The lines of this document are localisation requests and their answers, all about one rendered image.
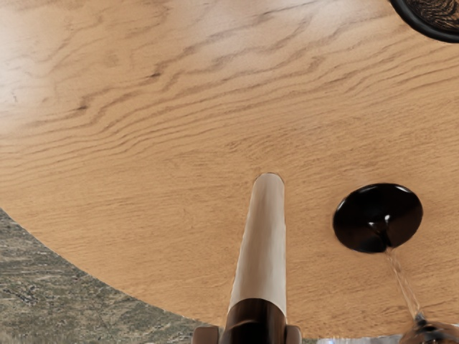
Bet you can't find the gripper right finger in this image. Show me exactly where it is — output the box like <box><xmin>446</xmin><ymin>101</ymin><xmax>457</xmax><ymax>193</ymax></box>
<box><xmin>286</xmin><ymin>324</ymin><xmax>303</xmax><ymax>344</ymax></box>

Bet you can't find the clear wine glass, black foot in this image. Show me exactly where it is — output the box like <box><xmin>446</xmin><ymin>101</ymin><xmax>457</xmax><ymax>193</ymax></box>
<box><xmin>332</xmin><ymin>182</ymin><xmax>459</xmax><ymax>344</ymax></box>

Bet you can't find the cream cylinder with black end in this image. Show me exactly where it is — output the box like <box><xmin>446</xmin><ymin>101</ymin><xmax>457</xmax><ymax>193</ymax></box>
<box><xmin>219</xmin><ymin>172</ymin><xmax>288</xmax><ymax>344</ymax></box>

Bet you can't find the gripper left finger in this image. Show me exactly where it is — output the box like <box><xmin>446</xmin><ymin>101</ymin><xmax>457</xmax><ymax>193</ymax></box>
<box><xmin>191</xmin><ymin>325</ymin><xmax>220</xmax><ymax>344</ymax></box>

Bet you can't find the dark round bowl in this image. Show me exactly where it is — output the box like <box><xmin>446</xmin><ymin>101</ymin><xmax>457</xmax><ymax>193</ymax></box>
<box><xmin>389</xmin><ymin>0</ymin><xmax>459</xmax><ymax>44</ymax></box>

